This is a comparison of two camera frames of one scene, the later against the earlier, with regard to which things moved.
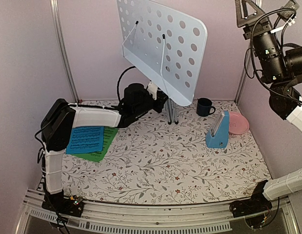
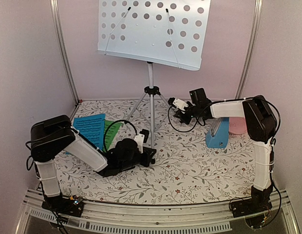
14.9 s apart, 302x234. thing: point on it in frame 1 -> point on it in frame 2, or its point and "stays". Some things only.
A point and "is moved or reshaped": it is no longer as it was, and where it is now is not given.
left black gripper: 160,94 -> 149,152
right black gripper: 259,15 -> 186,120
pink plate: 238,124 stays
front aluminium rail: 98,218 stays
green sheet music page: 109,133 stays
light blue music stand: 166,46 is moved or reshaped
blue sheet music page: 85,139 stays
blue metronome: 218,136 stays
